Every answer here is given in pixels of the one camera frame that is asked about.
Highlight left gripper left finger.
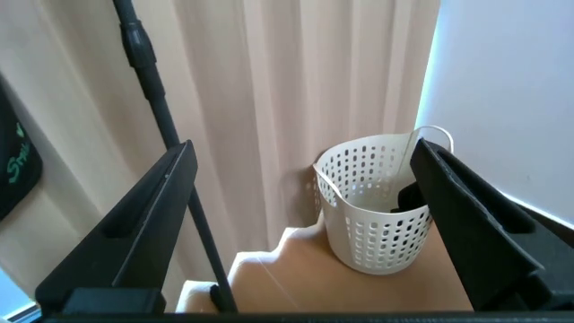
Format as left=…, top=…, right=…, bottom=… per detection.
left=35, top=139, right=199, bottom=315

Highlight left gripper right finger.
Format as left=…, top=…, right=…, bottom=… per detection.
left=408, top=137, right=574, bottom=313

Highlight black shorts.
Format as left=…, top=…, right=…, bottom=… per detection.
left=0, top=75, right=45, bottom=222

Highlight white laundry basket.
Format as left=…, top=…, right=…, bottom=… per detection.
left=312, top=125, right=455, bottom=276

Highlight black clothes rack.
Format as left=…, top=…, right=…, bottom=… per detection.
left=111, top=0, right=239, bottom=314

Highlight black garment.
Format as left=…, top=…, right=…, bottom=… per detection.
left=389, top=180, right=427, bottom=214

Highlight window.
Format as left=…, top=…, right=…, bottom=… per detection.
left=0, top=266, right=41, bottom=322

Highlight beige curtain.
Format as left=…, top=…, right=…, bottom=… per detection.
left=0, top=0, right=443, bottom=310

